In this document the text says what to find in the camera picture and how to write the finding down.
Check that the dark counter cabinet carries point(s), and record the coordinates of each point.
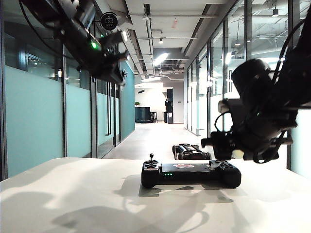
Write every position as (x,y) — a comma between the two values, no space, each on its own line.
(142,115)

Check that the black ceiling spot lamp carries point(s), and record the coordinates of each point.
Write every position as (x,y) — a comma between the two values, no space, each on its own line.
(160,41)

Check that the black pendant ceiling lamp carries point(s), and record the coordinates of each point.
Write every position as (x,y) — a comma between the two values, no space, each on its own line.
(275,12)

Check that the black quadruped robot dog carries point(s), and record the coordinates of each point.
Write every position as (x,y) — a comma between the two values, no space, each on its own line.
(189,153)

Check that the tall black machine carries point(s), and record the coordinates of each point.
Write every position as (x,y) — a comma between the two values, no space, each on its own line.
(169,106)

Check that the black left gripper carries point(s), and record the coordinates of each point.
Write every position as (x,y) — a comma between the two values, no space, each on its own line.
(102,53)

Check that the black remote control with sticker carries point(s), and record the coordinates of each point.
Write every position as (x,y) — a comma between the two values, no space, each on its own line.
(184,177)

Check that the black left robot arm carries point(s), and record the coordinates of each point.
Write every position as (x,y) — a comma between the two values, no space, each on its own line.
(68,19)

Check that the round black hanging sign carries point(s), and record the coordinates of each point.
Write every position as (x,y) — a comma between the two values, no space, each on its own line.
(108,21)

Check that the small green potted plant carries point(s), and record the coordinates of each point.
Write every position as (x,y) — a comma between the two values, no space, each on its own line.
(137,104)

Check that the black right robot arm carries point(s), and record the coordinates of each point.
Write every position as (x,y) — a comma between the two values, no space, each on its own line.
(252,75)

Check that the dark bar stool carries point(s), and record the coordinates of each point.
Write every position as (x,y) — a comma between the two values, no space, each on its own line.
(154,116)

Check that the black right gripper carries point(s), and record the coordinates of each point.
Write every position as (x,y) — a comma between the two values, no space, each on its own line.
(262,131)

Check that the long linear ceiling light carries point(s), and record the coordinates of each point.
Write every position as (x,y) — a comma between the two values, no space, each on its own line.
(160,59)

